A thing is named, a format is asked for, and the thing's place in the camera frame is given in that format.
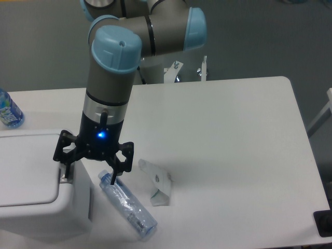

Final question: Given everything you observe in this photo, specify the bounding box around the black clamp at table edge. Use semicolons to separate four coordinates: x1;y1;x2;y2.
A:
313;210;331;238

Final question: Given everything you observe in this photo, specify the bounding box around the white frame at right edge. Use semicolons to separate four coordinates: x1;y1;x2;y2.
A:
307;88;331;138

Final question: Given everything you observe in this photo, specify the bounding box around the crumpled white paper wrapper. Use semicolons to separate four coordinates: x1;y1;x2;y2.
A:
138;159;173;206

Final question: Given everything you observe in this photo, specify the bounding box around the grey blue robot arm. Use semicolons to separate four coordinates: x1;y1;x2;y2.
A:
53;1;207;183

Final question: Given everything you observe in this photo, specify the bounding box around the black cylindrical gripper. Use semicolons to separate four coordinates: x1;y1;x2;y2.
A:
53;113;134;185

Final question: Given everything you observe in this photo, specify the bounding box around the empty clear plastic bottle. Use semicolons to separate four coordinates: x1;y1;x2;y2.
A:
98;170;158;239

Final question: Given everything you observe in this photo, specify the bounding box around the blue labelled water bottle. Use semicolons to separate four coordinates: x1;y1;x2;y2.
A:
1;89;25;129

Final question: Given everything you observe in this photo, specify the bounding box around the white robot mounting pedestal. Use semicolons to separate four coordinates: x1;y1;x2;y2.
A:
133;53;210;85

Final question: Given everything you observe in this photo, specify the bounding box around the white plastic trash can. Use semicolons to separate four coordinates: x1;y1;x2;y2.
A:
1;129;93;238

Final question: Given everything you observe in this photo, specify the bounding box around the black cable on pedestal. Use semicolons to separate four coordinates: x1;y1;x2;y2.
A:
136;66;147;85

